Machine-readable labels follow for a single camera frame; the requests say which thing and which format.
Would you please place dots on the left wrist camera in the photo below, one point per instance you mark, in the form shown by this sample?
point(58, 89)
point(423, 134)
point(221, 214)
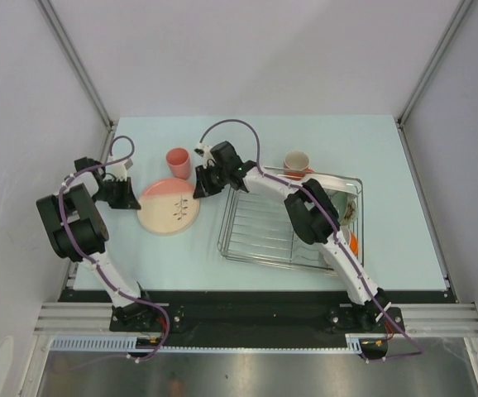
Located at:
point(119, 168)

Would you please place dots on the orange white bowl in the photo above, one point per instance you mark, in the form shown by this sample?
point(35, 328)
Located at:
point(351, 240)

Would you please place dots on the white grey-rimmed deep plate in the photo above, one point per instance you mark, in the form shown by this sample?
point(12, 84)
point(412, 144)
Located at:
point(332, 184)

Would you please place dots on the orange white mug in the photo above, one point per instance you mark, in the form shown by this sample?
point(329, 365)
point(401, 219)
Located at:
point(296, 165)

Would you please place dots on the aluminium front rail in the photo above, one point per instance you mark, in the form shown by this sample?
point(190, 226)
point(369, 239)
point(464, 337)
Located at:
point(420, 320)

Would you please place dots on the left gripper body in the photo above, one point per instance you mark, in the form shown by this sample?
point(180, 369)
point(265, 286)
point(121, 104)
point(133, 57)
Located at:
point(113, 190)

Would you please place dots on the aluminium frame post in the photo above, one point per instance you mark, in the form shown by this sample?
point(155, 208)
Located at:
point(70, 52)
point(437, 57)

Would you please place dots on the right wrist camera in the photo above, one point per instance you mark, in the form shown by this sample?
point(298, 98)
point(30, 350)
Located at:
point(204, 151)

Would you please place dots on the white slotted cable duct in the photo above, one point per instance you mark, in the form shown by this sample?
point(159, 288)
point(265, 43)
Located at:
point(67, 343)

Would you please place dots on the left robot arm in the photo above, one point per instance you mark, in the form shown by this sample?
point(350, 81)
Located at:
point(77, 232)

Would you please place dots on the pink plastic cup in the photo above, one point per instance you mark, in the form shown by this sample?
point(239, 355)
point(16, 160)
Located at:
point(178, 161)

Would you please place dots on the pink cream floral plate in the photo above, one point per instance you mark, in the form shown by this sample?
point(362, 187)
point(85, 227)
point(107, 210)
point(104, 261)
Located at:
point(168, 206)

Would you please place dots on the right aluminium frame post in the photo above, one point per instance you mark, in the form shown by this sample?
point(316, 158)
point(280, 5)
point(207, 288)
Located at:
point(437, 57)

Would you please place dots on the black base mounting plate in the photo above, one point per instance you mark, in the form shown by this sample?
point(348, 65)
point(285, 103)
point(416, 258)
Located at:
point(252, 319)

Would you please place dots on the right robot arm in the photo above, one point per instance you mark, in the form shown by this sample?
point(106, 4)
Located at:
point(310, 211)

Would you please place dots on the left aluminium frame post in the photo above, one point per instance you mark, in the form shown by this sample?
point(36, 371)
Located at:
point(70, 52)

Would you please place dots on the green floral bowl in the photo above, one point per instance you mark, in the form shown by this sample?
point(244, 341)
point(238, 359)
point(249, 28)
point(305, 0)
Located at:
point(347, 207)

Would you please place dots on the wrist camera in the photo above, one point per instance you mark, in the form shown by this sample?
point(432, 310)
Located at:
point(204, 151)
point(119, 168)

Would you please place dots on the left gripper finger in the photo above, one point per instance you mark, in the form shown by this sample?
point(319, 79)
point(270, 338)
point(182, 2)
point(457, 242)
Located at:
point(133, 192)
point(129, 204)

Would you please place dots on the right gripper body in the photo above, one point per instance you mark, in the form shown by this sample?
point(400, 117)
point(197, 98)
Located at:
point(217, 178)

